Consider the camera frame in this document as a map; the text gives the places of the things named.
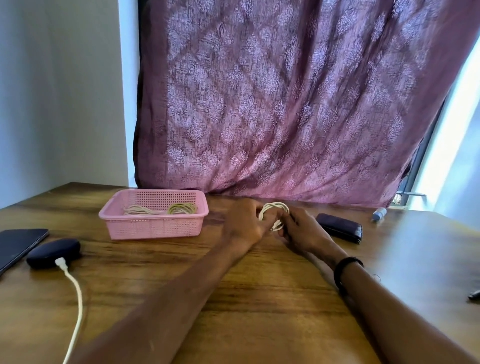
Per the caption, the person's left hand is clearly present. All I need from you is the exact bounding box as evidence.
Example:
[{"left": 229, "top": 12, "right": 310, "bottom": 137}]
[{"left": 221, "top": 197, "right": 280, "bottom": 256}]

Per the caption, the person's right hand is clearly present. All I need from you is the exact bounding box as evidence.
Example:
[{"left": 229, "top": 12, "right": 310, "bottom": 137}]
[{"left": 279, "top": 206, "right": 338, "bottom": 263}]

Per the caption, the black wallet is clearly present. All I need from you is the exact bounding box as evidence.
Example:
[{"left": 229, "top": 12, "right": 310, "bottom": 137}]
[{"left": 315, "top": 212, "right": 364, "bottom": 245}]

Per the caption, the yellowish cable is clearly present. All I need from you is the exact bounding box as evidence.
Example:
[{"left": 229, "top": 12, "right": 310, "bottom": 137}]
[{"left": 166, "top": 202, "right": 199, "bottom": 216}]

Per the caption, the pink plastic basket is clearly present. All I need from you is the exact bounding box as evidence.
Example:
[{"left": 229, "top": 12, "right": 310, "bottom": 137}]
[{"left": 98, "top": 188, "right": 209, "bottom": 241}]

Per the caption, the white charging cable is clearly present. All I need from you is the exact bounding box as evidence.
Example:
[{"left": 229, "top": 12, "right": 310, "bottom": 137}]
[
  {"left": 123, "top": 204, "right": 160, "bottom": 217},
  {"left": 55, "top": 257, "right": 84, "bottom": 364}
]

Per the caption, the dark blue earbuds case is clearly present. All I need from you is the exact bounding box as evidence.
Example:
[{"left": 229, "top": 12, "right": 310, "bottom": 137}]
[{"left": 26, "top": 238, "right": 82, "bottom": 270}]

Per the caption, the black smartphone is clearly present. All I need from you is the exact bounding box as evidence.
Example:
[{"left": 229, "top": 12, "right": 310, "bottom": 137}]
[{"left": 0, "top": 228, "right": 50, "bottom": 278}]

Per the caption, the person's right forearm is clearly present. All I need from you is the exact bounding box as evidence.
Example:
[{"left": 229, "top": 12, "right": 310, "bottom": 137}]
[{"left": 322, "top": 249, "right": 480, "bottom": 364}]

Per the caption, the person's left forearm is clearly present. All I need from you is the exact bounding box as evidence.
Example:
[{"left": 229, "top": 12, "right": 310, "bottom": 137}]
[{"left": 69, "top": 239, "right": 248, "bottom": 364}]

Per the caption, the wooden desk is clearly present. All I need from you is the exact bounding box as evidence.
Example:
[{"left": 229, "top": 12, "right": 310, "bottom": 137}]
[{"left": 0, "top": 182, "right": 480, "bottom": 364}]

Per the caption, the black wristband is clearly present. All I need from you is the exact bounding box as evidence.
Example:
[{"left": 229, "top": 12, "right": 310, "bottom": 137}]
[{"left": 333, "top": 256, "right": 365, "bottom": 297}]

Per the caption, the metal window latch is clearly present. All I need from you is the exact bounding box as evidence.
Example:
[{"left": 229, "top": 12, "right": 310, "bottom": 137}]
[{"left": 395, "top": 191, "right": 427, "bottom": 205}]

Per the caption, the purple patterned curtain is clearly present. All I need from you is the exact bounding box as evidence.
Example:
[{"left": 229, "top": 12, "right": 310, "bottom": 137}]
[{"left": 133, "top": 0, "right": 480, "bottom": 209}]

